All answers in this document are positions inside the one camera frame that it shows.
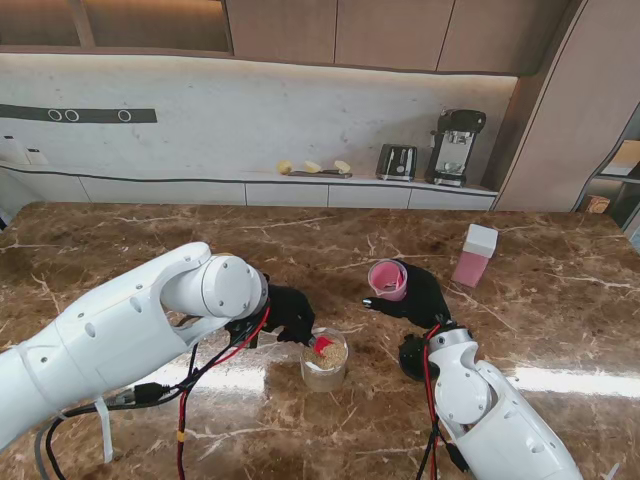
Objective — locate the black wall power strip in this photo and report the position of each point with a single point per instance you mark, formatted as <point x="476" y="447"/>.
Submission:
<point x="100" y="116"/>

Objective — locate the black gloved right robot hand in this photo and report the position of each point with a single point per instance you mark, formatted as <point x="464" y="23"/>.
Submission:
<point x="422" y="300"/>

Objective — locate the small wooden box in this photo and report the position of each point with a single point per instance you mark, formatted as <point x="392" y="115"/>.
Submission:
<point x="597" y="204"/>

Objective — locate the red plastic spoon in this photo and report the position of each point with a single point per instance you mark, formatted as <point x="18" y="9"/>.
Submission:
<point x="324" y="345"/>

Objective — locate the pink measuring cup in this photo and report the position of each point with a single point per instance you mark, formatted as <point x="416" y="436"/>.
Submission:
<point x="386" y="277"/>

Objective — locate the brown wall cabinets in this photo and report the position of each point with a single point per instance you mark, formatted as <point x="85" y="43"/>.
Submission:
<point x="380" y="35"/>

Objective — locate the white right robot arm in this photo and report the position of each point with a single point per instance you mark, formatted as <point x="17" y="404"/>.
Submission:
<point x="490" y="415"/>

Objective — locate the black round jar lid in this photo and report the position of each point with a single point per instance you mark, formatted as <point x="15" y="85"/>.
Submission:
<point x="412" y="370"/>

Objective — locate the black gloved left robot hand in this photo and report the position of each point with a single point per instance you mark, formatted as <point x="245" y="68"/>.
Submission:
<point x="295" y="312"/>

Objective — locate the dark open shelf unit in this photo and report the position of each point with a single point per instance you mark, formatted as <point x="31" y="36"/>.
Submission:
<point x="627" y="195"/>

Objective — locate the dark cutting board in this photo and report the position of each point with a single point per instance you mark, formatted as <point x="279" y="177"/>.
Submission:
<point x="310" y="174"/>

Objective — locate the black espresso machine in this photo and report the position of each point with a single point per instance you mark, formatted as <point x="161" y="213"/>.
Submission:
<point x="455" y="145"/>

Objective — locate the white wall device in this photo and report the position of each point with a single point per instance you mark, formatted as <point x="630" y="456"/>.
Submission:
<point x="36" y="156"/>
<point x="7" y="147"/>

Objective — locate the pink container with white lid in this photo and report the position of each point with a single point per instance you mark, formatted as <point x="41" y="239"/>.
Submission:
<point x="475" y="255"/>

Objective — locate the yellow lemon piece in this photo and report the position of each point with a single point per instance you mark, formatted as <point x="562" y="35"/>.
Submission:
<point x="284" y="167"/>
<point x="342" y="166"/>
<point x="313" y="167"/>

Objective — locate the tan book on shelf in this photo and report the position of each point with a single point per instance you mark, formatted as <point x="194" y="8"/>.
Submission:
<point x="627" y="157"/>

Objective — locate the clear grain jar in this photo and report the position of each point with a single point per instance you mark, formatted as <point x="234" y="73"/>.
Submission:
<point x="325" y="372"/>

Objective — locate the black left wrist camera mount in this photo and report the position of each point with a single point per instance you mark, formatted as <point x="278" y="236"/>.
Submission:
<point x="245" y="332"/>

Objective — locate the tall brown cabinet panel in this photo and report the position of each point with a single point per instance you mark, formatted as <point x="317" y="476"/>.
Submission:
<point x="550" y="125"/>

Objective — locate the white counter with drawers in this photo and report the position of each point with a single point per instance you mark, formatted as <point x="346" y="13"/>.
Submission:
<point x="285" y="194"/>

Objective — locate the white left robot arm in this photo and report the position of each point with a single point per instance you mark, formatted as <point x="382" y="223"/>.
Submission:
<point x="110" y="340"/>

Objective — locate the black and silver toaster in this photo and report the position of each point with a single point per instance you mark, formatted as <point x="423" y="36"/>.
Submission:
<point x="397" y="162"/>

